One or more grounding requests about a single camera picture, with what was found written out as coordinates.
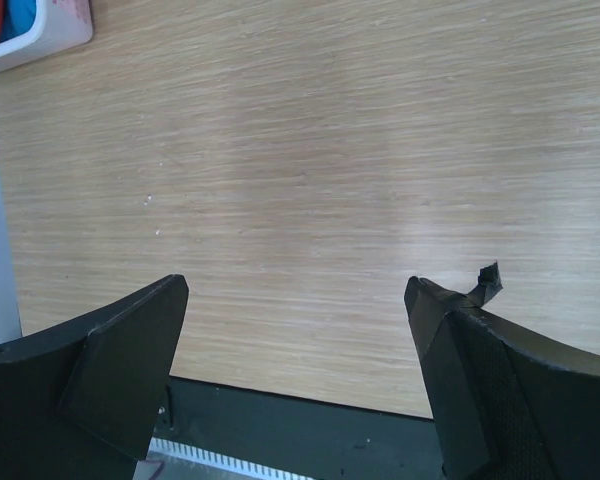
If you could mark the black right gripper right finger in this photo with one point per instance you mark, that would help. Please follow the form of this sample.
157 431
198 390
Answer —
507 402

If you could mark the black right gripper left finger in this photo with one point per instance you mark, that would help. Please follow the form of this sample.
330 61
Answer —
79 400

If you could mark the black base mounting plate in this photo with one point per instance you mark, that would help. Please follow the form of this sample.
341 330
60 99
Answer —
317 439

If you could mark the white plastic laundry basket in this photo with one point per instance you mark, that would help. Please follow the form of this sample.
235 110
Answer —
56 26

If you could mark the blue shirt in basket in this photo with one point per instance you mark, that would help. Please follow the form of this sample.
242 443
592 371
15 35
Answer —
19 16

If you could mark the white slotted cable duct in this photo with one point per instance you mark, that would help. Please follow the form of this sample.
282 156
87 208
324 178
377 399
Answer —
172 460

